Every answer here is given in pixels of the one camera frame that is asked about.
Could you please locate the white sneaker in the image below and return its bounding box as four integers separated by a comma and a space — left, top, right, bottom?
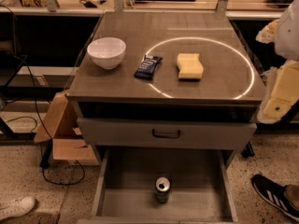
0, 196, 36, 220

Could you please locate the grey drawer cabinet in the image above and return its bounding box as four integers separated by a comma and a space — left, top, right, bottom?
65, 10, 267, 224

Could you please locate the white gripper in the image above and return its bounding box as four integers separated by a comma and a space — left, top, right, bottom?
256, 0, 299, 124

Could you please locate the closed top drawer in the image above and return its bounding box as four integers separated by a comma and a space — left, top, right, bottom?
78, 118, 256, 150

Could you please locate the yellow sponge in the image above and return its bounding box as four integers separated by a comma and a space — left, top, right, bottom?
177, 53, 204, 79

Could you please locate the white ceramic bowl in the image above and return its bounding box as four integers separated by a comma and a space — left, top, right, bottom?
87, 37, 126, 69

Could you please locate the brown cardboard box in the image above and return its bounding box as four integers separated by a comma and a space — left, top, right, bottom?
34, 91, 99, 165

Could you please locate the blue snack bar wrapper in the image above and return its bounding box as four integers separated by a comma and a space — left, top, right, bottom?
135, 55, 163, 80

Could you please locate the green soda can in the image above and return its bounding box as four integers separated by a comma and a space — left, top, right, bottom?
155, 176, 171, 203

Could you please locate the black drawer handle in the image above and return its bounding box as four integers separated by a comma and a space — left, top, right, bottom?
151, 129, 181, 139

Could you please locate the open middle drawer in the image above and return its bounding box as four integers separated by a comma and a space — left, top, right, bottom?
77, 147, 238, 224

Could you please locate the black striped sneaker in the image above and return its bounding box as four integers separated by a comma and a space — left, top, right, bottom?
251, 175, 299, 222

